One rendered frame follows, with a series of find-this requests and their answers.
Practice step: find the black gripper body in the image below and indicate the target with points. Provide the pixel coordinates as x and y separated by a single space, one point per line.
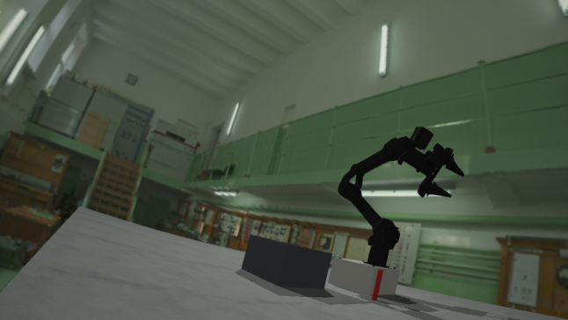
427 182

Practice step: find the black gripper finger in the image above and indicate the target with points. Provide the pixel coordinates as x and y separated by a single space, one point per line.
451 165
436 190

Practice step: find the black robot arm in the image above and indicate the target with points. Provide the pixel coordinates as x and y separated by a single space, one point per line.
386 234

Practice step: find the dark red peg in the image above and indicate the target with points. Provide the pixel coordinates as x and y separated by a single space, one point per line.
377 285

